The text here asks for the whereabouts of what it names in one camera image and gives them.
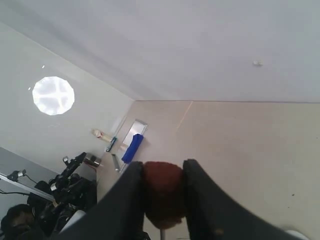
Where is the blue paint roller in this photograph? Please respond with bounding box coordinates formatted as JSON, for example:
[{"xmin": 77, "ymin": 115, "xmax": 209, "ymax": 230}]
[{"xmin": 121, "ymin": 133, "xmax": 144, "ymax": 164}]

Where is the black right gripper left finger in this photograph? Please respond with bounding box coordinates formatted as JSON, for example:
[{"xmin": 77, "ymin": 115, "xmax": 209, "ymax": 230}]
[{"xmin": 58, "ymin": 161, "xmax": 144, "ymax": 240}]

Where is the red fruit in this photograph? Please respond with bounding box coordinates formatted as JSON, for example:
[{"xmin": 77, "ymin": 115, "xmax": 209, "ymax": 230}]
[{"xmin": 143, "ymin": 161, "xmax": 186, "ymax": 230}]

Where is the round ceiling light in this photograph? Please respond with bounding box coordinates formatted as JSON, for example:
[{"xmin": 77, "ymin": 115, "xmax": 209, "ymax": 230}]
[{"xmin": 32, "ymin": 76, "xmax": 75, "ymax": 116}]

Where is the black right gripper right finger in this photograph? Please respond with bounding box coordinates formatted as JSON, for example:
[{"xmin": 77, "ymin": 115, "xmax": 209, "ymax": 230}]
[{"xmin": 182, "ymin": 158, "xmax": 311, "ymax": 240}]

